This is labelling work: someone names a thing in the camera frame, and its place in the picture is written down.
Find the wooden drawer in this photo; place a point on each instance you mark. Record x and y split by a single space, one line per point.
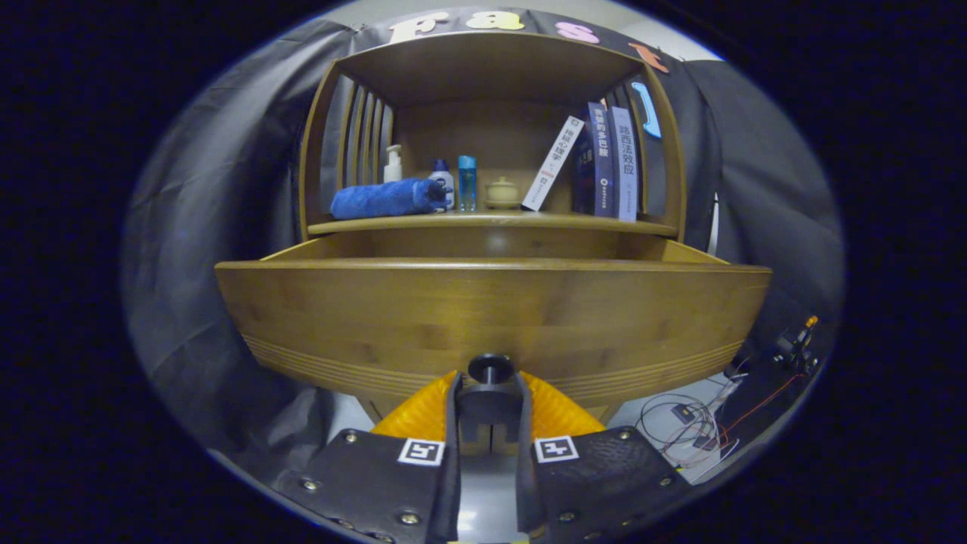
491 310

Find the black drawer knob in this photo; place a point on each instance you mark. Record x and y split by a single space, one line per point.
489 404

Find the wooden countertop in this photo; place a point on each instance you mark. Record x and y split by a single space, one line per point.
491 220

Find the white bottle with blue cap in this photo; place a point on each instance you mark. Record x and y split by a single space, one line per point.
444 181

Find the wooden cabinet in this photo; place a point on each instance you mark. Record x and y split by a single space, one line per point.
483 68

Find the black backdrop cloth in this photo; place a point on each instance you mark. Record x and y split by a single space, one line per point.
227 189

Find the black device with orange tip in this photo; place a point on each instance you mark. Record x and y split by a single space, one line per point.
797 344

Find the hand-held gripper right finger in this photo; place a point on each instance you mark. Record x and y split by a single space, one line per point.
597 483

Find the black equipment box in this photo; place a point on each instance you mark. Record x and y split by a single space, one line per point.
755 378

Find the white pump bottle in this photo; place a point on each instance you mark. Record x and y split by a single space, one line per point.
393 170

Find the folded blue towel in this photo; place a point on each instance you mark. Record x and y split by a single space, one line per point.
385 199

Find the dark blue book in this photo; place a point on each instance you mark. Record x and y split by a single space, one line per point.
600 162

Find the beige lidded teacup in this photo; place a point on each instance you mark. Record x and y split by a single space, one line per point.
502 194

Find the pale blue book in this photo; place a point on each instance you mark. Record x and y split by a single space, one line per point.
625 166

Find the white book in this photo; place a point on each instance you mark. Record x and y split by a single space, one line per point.
553 162

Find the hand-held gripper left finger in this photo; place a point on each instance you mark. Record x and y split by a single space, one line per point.
378 483

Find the clear blue bottle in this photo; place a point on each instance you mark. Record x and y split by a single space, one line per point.
467 185

